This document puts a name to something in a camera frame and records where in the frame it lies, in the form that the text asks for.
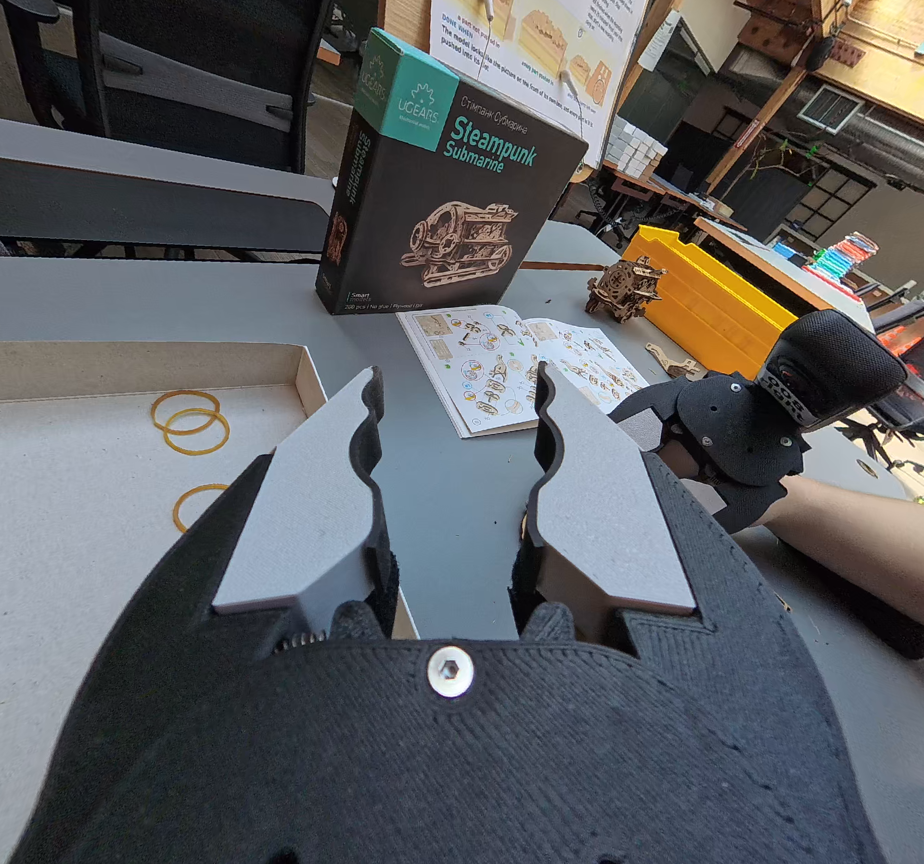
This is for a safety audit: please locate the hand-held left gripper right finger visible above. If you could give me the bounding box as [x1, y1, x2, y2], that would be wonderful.
[522, 361, 699, 639]

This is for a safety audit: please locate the white paper sheet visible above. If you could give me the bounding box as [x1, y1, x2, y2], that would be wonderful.
[637, 9, 684, 73]

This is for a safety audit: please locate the white cardboard tray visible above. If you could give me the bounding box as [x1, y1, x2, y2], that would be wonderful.
[0, 341, 420, 843]

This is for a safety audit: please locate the stack of white boxes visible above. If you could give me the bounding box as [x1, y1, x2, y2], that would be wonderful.
[605, 115, 669, 178]

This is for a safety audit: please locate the black office chair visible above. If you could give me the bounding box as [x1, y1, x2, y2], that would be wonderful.
[0, 0, 352, 177]

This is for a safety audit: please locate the yellow plastic bin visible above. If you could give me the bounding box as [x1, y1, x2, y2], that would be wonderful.
[621, 224, 799, 380]

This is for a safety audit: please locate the grey background table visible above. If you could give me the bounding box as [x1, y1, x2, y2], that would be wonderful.
[693, 216, 876, 318]

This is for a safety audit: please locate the stack of coloured packets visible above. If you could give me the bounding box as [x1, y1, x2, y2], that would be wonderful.
[805, 231, 881, 285]

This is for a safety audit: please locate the curved wooden piece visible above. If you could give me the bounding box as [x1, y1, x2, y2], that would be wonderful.
[644, 342, 706, 381]

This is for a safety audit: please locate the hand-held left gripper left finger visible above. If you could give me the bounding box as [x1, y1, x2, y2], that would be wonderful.
[211, 366, 396, 635]

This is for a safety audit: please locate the adjacent grey table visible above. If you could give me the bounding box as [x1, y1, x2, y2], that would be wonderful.
[0, 117, 337, 256]

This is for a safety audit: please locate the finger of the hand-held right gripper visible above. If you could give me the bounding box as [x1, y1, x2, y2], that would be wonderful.
[619, 408, 668, 453]

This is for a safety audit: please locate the wall air vent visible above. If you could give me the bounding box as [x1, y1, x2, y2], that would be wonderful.
[796, 83, 866, 135]

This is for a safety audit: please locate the wooden background table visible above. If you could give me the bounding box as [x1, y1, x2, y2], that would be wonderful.
[599, 160, 749, 231]

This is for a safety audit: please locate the instruction booklet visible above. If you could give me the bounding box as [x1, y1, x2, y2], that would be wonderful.
[396, 306, 651, 440]

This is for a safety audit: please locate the wooden model assembly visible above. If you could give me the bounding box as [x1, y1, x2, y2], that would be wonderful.
[585, 256, 668, 324]

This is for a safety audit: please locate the dark model kit box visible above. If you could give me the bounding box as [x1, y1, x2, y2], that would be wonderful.
[315, 27, 590, 317]

